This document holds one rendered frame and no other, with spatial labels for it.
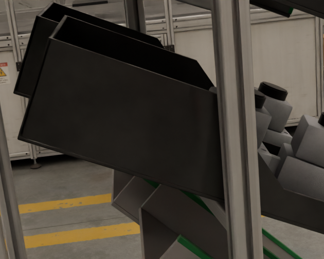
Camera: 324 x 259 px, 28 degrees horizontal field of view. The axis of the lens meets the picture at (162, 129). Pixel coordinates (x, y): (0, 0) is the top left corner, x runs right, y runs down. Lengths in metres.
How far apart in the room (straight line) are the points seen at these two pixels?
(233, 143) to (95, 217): 3.13
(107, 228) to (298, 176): 2.88
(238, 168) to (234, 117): 0.03
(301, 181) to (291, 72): 3.93
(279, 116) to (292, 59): 3.79
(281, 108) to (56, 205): 3.16
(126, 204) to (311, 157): 0.19
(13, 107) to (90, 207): 1.02
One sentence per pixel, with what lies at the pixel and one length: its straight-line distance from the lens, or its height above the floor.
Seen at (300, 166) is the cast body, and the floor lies 1.24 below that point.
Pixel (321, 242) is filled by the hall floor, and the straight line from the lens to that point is 3.11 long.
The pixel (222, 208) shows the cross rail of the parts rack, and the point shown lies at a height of 1.23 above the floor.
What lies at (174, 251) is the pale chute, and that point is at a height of 1.21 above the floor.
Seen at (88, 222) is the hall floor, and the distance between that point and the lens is 3.49.
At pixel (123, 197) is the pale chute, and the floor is 1.19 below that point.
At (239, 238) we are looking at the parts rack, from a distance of 0.45.
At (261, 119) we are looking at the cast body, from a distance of 0.50.
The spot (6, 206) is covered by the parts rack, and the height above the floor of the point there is 1.15.
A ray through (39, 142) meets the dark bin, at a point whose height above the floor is 1.30.
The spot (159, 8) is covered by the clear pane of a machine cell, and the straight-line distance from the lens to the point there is 4.22.
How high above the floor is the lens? 1.43
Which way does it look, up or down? 17 degrees down
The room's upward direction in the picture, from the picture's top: 6 degrees counter-clockwise
